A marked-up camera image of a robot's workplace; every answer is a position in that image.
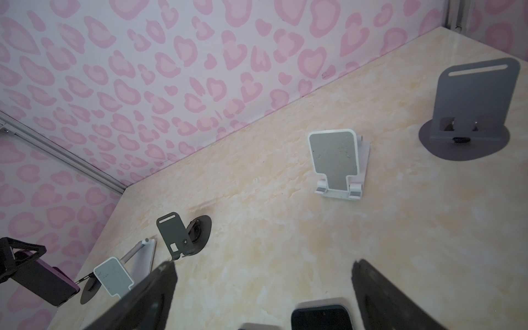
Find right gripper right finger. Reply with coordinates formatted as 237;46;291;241
351;259;445;329

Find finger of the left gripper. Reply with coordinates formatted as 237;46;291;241
1;237;47;283

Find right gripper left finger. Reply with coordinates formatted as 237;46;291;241
87;261;177;330

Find black phone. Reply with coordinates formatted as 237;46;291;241
13;259;81;307
290;297;354;330
239;323;282;330

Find grey phone stand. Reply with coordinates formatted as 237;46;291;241
419;57;521;162

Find far left grey stand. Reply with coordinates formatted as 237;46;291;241
76;273;101;305

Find centre back grey stand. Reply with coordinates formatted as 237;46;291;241
156;212;213;261

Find white triangular phone stand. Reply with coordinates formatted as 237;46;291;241
307;129;371;201

